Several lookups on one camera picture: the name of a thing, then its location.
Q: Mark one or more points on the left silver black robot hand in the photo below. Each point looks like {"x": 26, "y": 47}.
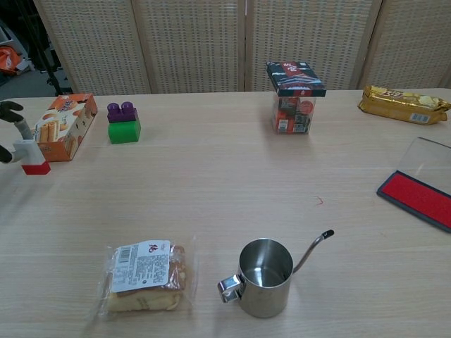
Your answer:
{"x": 8, "y": 111}

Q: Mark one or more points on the small red white stamp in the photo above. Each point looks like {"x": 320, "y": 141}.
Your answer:
{"x": 33, "y": 162}

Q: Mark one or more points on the orange bag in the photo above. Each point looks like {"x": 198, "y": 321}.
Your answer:
{"x": 8, "y": 61}

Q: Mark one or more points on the black tripod stand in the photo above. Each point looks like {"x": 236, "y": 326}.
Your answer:
{"x": 53, "y": 79}

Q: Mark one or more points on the orange egg roll box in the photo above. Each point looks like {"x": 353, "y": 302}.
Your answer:
{"x": 67, "y": 119}

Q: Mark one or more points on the purple toy block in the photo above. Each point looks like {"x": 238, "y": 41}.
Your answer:
{"x": 121, "y": 112}

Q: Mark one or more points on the green toy block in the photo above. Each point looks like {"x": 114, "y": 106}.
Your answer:
{"x": 125, "y": 132}

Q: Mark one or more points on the rattan folding screen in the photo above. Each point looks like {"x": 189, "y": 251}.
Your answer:
{"x": 211, "y": 45}

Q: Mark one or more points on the packaged cake slice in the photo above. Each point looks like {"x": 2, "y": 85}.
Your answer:
{"x": 148, "y": 278}

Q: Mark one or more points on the dark printed palace box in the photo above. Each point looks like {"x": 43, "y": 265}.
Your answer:
{"x": 296, "y": 84}

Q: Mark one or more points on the gold biscuit packet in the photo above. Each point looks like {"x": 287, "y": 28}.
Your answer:
{"x": 401, "y": 104}

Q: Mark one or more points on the red ink pad clear lid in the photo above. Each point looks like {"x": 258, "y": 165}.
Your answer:
{"x": 419, "y": 195}

